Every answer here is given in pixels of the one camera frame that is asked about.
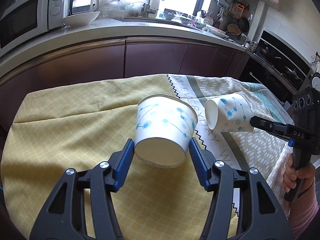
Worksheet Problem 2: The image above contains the large dotted paper cup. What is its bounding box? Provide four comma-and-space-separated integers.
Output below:
135, 94, 198, 168

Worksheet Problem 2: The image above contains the small dotted paper cup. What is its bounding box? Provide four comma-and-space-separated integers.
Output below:
204, 93, 253, 132

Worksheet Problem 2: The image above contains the pink sleeved right forearm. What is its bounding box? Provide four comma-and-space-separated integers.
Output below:
289, 182, 319, 239

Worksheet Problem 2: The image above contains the kitchen counter with cabinets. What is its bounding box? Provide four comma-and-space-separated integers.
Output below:
1, 19, 248, 131

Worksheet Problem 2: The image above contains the right hand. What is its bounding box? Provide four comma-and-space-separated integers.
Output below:
283, 154, 316, 194

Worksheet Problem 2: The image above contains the yellow patterned tablecloth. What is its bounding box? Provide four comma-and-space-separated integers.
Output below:
1, 74, 291, 239

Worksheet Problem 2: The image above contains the black built-in oven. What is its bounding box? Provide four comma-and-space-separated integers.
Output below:
239, 29, 311, 103

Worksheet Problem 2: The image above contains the black frying pan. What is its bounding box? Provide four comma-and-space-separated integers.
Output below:
239, 17, 249, 33

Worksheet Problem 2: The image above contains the white ceramic bowl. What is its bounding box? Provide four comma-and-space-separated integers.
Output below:
63, 11, 100, 28

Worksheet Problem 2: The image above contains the white soap bottle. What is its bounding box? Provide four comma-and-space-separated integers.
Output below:
149, 0, 160, 10

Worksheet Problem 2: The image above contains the glass electric kettle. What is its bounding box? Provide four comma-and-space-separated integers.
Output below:
72, 0, 99, 14

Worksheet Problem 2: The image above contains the white microwave oven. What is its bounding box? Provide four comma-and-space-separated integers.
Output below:
1, 0, 70, 54

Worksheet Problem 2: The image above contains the black camera box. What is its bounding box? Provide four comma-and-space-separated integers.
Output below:
292, 72, 320, 134

